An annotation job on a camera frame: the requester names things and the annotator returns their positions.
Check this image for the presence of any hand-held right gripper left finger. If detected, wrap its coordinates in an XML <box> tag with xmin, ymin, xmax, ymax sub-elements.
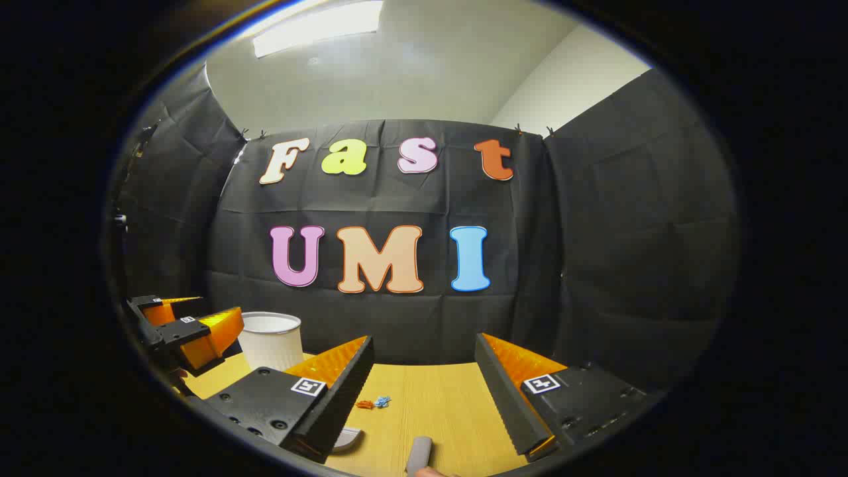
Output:
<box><xmin>204</xmin><ymin>335</ymin><xmax>376</xmax><ymax>464</ymax></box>

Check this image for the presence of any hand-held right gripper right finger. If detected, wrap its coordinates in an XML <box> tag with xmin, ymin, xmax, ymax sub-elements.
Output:
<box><xmin>474</xmin><ymin>331</ymin><xmax>664</xmax><ymax>463</ymax></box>

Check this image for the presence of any grey dustpan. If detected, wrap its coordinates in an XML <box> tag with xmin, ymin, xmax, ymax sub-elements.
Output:
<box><xmin>331</xmin><ymin>427</ymin><xmax>364</xmax><ymax>454</ymax></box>

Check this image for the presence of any white ribbed garbage bin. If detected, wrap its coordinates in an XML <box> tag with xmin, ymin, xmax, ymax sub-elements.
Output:
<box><xmin>237</xmin><ymin>311</ymin><xmax>304</xmax><ymax>373</ymax></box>

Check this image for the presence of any wooden desktop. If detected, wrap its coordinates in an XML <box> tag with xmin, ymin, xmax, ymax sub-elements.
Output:
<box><xmin>180</xmin><ymin>351</ymin><xmax>531</xmax><ymax>476</ymax></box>

